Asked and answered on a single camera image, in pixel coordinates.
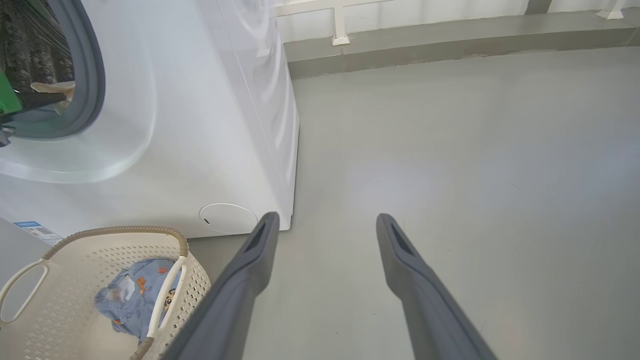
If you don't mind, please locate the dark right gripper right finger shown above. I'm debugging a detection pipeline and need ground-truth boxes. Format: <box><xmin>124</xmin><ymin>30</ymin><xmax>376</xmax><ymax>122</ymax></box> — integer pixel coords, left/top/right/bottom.
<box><xmin>376</xmin><ymin>213</ymin><xmax>498</xmax><ymax>360</ymax></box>

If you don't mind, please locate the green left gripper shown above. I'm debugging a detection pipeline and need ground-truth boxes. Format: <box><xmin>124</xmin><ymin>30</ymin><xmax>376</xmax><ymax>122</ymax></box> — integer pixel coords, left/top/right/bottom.
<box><xmin>0</xmin><ymin>71</ymin><xmax>23</xmax><ymax>118</ymax></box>

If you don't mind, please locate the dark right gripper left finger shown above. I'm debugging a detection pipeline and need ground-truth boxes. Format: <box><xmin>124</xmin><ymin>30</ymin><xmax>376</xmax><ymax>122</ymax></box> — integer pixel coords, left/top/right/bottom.
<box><xmin>160</xmin><ymin>211</ymin><xmax>281</xmax><ymax>360</ymax></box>

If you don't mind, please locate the cream cloth with blue stripe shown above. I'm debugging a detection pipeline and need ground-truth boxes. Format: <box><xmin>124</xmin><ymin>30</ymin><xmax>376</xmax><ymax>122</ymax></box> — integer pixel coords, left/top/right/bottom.
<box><xmin>31</xmin><ymin>80</ymin><xmax>76</xmax><ymax>115</ymax></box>

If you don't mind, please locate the blue cartoon print garment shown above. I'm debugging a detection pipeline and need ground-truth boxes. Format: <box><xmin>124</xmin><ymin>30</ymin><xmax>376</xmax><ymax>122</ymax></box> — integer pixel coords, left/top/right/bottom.
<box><xmin>95</xmin><ymin>257</ymin><xmax>183</xmax><ymax>341</ymax></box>

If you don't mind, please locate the cream perforated laundry basket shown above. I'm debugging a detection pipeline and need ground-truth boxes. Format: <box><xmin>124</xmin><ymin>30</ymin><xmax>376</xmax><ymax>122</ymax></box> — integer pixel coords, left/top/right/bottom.
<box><xmin>0</xmin><ymin>226</ymin><xmax>212</xmax><ymax>360</ymax></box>

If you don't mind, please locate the white front-load washing machine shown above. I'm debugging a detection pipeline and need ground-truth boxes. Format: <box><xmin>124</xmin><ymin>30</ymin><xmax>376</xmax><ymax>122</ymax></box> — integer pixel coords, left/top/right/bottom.
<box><xmin>0</xmin><ymin>0</ymin><xmax>301</xmax><ymax>242</ymax></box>

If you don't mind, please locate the stainless steel washer drum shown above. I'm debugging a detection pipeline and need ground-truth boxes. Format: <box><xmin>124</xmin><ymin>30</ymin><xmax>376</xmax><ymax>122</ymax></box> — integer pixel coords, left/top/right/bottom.
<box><xmin>0</xmin><ymin>0</ymin><xmax>76</xmax><ymax>117</ymax></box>

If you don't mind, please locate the round white filter cover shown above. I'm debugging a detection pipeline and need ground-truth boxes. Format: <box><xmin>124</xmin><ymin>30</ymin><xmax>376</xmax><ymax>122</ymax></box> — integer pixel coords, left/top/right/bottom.
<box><xmin>199</xmin><ymin>202</ymin><xmax>259</xmax><ymax>235</ymax></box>

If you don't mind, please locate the blue white energy label sticker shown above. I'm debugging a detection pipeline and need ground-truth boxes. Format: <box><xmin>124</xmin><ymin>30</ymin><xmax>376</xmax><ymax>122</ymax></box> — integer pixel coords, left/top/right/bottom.
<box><xmin>12</xmin><ymin>221</ymin><xmax>64</xmax><ymax>246</ymax></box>

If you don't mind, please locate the white partition frame post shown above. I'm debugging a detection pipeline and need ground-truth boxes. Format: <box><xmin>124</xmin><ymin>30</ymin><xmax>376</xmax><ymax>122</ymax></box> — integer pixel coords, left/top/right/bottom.
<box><xmin>595</xmin><ymin>0</ymin><xmax>627</xmax><ymax>21</ymax></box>
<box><xmin>274</xmin><ymin>0</ymin><xmax>396</xmax><ymax>47</ymax></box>

